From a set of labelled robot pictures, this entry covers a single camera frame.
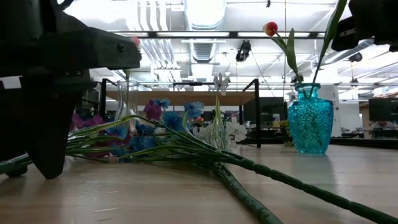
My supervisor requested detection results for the pink artificial tulip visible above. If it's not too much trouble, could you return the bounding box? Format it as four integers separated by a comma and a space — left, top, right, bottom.
123, 36, 142, 125

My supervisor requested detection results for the wooden shelf with black legs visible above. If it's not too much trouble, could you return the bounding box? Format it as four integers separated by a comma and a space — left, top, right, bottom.
99, 78, 261, 149

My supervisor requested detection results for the blue patterned glass vase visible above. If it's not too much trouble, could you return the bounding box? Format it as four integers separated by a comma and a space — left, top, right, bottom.
287, 82, 335, 155

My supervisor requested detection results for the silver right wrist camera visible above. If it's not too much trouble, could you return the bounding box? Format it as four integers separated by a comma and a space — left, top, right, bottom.
340, 27, 358, 37

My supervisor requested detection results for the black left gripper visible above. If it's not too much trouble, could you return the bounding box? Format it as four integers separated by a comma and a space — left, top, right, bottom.
0, 14, 143, 180

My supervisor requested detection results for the purple artificial flower bunch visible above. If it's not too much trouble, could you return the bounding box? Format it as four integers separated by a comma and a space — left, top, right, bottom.
0, 98, 164, 175

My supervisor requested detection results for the clear glass vase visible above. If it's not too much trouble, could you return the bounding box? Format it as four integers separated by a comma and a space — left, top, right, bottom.
114, 79, 141, 125

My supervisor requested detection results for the dark red artificial tulip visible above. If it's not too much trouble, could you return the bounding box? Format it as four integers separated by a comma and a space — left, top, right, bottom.
309, 0, 348, 97

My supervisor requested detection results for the black aluminium table frame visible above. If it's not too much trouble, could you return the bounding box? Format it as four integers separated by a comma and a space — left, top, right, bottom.
236, 136, 398, 150

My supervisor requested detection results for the white artificial flower bunch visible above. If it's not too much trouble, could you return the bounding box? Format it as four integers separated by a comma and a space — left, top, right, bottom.
186, 73, 398, 224

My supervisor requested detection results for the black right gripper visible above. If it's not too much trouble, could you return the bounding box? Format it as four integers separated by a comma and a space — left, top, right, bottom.
331, 0, 398, 52

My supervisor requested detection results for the orange artificial tulip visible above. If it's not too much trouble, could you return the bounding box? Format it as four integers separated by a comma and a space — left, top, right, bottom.
262, 21, 305, 85

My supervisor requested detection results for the blue artificial flower bunch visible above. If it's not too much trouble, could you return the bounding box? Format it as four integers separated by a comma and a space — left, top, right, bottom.
105, 98, 284, 224

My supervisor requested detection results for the white round column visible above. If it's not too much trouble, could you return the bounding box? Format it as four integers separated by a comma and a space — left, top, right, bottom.
320, 85, 341, 138

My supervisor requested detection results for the black overhead camera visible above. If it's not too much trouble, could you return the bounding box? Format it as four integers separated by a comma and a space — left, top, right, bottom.
235, 39, 252, 63

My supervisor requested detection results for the black computer monitor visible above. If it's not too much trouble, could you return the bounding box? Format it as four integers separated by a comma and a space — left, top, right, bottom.
368, 98, 398, 122
244, 96, 289, 125

